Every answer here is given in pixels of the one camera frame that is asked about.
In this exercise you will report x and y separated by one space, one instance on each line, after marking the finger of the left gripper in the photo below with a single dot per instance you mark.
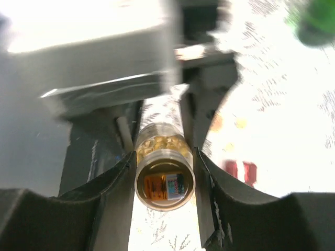
98 141

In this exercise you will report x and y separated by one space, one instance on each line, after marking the red weekly pill organizer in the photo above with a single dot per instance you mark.
244 171

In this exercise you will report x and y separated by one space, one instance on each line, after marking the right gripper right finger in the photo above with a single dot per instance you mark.
234 216

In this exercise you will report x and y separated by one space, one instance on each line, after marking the clear yellow pill bottle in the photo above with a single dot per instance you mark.
164 180

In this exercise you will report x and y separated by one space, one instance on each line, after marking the green glass bottle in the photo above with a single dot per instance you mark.
313 21

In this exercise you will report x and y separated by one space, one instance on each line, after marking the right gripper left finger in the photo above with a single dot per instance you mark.
94 216

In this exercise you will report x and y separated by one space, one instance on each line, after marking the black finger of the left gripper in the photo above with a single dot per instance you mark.
207 86

